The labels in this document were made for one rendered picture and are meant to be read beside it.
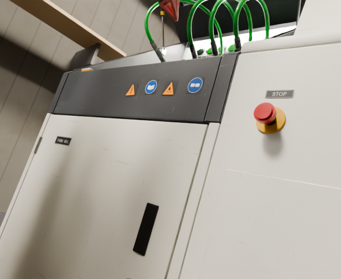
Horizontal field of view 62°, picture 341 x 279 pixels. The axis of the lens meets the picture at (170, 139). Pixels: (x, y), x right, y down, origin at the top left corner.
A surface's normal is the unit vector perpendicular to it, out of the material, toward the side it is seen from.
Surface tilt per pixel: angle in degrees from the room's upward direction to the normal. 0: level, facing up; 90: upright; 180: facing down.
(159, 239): 90
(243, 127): 90
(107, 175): 90
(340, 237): 90
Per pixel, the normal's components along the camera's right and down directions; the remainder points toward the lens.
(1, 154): 0.67, 0.04
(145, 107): -0.58, -0.34
